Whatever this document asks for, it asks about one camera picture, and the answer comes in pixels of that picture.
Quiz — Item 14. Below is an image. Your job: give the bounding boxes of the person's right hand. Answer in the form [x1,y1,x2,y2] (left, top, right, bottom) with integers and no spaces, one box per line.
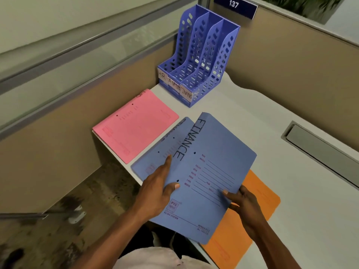
[222,185,266,242]

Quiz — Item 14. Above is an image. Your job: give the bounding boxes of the person's left hand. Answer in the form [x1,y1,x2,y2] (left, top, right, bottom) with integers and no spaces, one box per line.
[133,155,180,222]

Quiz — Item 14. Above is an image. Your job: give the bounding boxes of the blue paper file folder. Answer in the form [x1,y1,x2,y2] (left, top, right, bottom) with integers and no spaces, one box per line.
[131,117,196,181]
[149,112,257,245]

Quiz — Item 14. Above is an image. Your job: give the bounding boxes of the person's right forearm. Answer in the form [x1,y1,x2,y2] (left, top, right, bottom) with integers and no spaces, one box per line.
[245,221,302,269]

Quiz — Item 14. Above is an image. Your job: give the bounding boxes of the person's left forearm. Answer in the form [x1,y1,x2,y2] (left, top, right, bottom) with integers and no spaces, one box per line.
[71,206,153,269]

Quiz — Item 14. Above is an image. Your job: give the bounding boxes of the orange paper file folder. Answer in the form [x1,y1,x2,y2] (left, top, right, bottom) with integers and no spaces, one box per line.
[201,170,281,269]

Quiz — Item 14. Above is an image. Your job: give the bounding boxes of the pink paper file folder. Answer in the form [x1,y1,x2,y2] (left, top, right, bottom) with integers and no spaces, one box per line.
[92,89,180,165]

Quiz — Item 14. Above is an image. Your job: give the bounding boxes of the person's white clothing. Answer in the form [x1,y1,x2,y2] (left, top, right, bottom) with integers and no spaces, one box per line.
[113,247,185,269]

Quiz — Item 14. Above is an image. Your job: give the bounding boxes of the white paper label strip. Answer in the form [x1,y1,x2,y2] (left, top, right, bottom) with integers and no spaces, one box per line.
[158,67,194,103]

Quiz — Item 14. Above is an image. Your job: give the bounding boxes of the grey chair base with castor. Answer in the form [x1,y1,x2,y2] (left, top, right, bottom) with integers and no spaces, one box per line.
[0,205,86,225]

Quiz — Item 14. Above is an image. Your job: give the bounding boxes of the blue plastic magazine file rack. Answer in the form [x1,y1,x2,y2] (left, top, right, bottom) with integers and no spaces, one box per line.
[157,4,241,108]

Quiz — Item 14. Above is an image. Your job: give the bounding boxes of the beige cubicle divider panel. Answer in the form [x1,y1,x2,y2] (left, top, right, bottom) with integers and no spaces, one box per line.
[211,2,359,151]

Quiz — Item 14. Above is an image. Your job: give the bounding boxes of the dark blue number sign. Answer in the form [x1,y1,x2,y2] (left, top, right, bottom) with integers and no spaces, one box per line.
[214,0,258,20]

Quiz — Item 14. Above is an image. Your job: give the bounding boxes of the green plant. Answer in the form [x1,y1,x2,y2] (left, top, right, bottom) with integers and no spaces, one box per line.
[257,0,348,25]

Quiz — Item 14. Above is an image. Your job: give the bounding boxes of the grey desk cable grommet cover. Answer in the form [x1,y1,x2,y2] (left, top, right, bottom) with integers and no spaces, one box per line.
[281,120,359,191]

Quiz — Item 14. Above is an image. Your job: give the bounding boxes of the glass partition with metal frame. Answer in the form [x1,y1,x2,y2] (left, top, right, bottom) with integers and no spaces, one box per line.
[0,0,211,139]

